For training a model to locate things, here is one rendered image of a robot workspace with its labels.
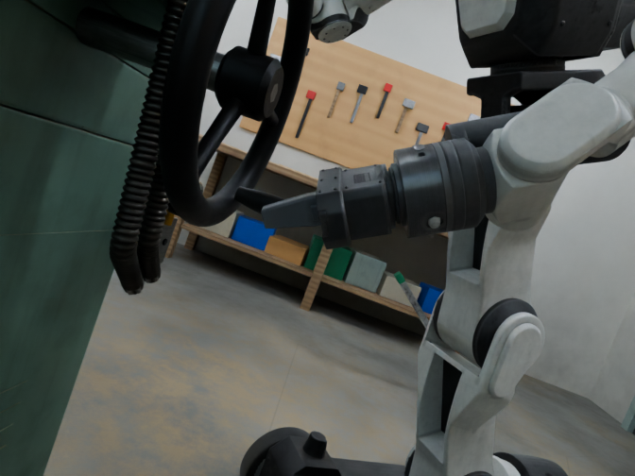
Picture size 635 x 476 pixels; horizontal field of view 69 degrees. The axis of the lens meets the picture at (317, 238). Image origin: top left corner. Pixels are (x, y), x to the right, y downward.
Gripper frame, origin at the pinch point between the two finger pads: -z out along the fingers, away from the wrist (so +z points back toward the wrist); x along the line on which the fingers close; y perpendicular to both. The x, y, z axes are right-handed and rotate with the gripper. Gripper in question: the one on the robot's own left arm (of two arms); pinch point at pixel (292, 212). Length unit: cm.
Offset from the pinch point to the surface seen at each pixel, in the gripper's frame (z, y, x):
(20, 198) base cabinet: -25.9, 6.8, -2.0
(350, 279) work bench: -12, -137, 249
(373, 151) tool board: 20, -66, 322
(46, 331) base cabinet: -34.3, -11.2, 3.3
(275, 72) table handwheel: 1.3, 13.5, 0.1
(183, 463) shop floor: -47, -73, 40
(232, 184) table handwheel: -6.7, 2.7, 5.0
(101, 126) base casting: -21.2, 11.3, 9.2
